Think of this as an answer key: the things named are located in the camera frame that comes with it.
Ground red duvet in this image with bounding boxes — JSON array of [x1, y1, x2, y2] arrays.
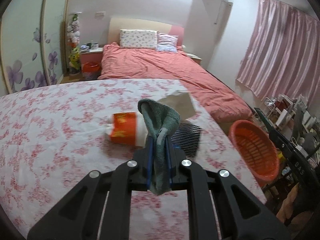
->
[[97, 42, 253, 123]]

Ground person's right hand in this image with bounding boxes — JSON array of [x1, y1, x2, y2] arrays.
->
[[277, 182, 302, 222]]

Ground pink curtain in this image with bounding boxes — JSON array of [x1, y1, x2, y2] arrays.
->
[[236, 0, 320, 100]]

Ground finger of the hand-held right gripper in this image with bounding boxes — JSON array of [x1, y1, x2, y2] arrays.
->
[[254, 107, 290, 155]]

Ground bed with beige headboard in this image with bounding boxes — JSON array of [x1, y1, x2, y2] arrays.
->
[[97, 17, 253, 123]]

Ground floral pillow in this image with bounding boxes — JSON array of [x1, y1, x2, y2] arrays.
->
[[119, 29, 158, 50]]

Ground pink striped pillow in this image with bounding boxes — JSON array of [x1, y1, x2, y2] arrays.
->
[[157, 33, 179, 53]]

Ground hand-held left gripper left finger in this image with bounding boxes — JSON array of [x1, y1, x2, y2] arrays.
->
[[27, 136, 154, 240]]

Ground air conditioner cable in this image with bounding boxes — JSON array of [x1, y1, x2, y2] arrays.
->
[[214, 0, 222, 25]]

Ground black mesh sleeve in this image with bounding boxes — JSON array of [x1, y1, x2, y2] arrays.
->
[[170, 122, 202, 159]]

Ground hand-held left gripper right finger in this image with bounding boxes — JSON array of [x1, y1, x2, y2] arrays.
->
[[166, 140, 292, 240]]

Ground floral tablecloth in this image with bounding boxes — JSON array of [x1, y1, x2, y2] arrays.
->
[[0, 79, 268, 240]]

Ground white shelf cart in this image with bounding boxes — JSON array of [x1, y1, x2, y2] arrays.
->
[[274, 94, 295, 130]]

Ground orange plastic laundry basket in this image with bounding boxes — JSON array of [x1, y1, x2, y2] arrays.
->
[[228, 119, 280, 188]]

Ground beige nightstand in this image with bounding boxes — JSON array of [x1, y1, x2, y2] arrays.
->
[[186, 52, 203, 67]]

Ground white bottle with orange label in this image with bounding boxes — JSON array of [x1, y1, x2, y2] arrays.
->
[[104, 112, 149, 147]]

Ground pink white nightstand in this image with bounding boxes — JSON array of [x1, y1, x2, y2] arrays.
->
[[79, 47, 103, 67]]

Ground hanging plush toys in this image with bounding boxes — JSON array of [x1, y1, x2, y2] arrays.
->
[[66, 14, 82, 48]]

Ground wardrobe door purple flowers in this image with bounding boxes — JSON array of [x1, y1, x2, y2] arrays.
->
[[0, 0, 73, 94]]

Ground red waste bin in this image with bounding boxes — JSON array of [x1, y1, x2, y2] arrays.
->
[[82, 62, 100, 80]]

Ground white wire trolley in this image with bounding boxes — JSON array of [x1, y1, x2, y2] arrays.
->
[[262, 96, 277, 120]]

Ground yellow plush flower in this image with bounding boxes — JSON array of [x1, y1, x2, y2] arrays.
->
[[69, 46, 82, 74]]

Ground green cloth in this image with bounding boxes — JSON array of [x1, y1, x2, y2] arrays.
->
[[137, 99, 181, 195]]

